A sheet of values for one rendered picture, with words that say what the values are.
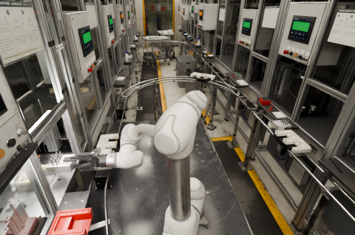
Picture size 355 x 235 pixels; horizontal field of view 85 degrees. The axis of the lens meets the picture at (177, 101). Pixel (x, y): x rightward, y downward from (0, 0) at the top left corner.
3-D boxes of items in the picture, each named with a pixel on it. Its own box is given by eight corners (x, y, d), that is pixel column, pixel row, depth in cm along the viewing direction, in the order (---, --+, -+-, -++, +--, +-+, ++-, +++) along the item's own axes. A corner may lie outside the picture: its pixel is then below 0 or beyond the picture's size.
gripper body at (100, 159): (109, 161, 121) (93, 162, 120) (107, 150, 117) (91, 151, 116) (106, 170, 114) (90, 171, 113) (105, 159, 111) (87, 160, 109)
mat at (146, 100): (170, 129, 324) (170, 129, 323) (134, 131, 317) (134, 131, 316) (157, 51, 841) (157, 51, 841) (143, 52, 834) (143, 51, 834)
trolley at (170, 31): (176, 57, 753) (176, 30, 709) (161, 58, 739) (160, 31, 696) (170, 52, 826) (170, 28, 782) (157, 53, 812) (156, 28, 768)
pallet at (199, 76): (189, 80, 307) (190, 74, 303) (193, 77, 319) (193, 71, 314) (212, 84, 294) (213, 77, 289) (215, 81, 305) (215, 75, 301)
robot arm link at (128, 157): (117, 172, 117) (119, 152, 126) (143, 170, 119) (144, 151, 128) (114, 164, 109) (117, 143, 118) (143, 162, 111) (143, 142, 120)
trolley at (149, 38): (147, 68, 625) (145, 36, 582) (142, 63, 671) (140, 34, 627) (172, 65, 659) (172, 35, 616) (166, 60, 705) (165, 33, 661)
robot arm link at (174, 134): (201, 225, 110) (189, 270, 91) (173, 216, 115) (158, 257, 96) (203, 102, 76) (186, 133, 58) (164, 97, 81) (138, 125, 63)
